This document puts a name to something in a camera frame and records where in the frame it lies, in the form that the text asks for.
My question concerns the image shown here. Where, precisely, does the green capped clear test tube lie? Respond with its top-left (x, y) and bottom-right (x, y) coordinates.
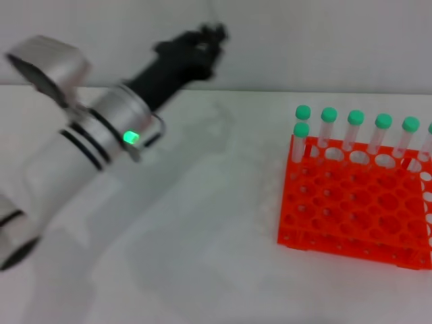
top-left (341, 109), bottom-right (365, 154)
top-left (292, 121), bottom-right (311, 165)
top-left (417, 123), bottom-right (432, 164)
top-left (391, 116), bottom-right (421, 160)
top-left (294, 104), bottom-right (312, 126)
top-left (316, 107), bottom-right (338, 151)
top-left (367, 113), bottom-right (394, 157)

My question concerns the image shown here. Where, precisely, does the orange test tube rack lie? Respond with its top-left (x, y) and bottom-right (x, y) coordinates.
top-left (276, 134), bottom-right (432, 271)

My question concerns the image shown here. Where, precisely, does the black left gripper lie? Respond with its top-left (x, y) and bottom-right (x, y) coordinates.
top-left (121, 21), bottom-right (231, 112)

